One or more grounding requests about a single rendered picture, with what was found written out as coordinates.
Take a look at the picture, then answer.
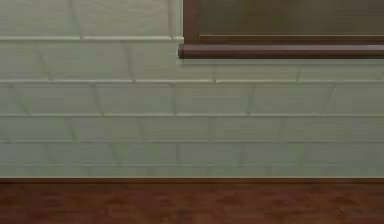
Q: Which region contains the brown wooden framed window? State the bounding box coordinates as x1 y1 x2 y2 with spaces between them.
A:
177 0 384 61

